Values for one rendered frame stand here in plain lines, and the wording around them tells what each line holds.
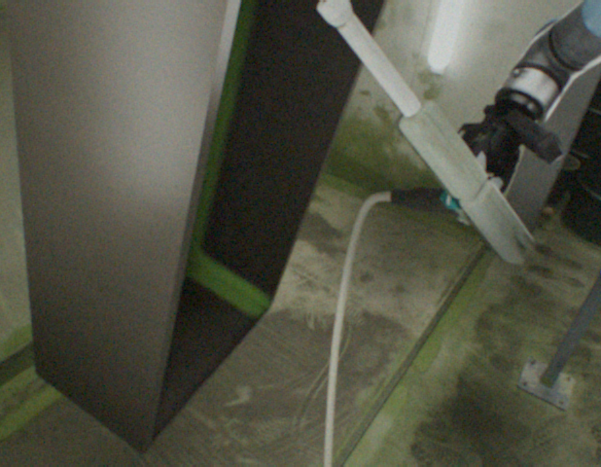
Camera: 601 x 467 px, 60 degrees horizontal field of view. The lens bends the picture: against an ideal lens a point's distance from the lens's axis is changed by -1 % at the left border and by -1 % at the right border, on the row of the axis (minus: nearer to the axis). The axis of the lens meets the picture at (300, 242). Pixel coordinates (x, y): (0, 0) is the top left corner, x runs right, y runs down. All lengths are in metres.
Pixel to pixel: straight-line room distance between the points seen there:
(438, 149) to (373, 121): 2.38
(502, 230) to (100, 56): 0.60
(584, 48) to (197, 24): 0.55
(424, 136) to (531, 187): 2.23
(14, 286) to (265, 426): 1.01
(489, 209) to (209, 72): 0.42
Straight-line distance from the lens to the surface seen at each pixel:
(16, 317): 2.10
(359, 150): 3.17
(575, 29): 0.89
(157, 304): 0.94
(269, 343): 2.18
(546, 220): 3.52
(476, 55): 2.79
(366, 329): 2.31
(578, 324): 2.23
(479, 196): 0.77
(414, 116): 0.68
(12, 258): 2.10
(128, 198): 0.84
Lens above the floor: 1.63
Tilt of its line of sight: 35 degrees down
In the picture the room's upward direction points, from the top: 7 degrees clockwise
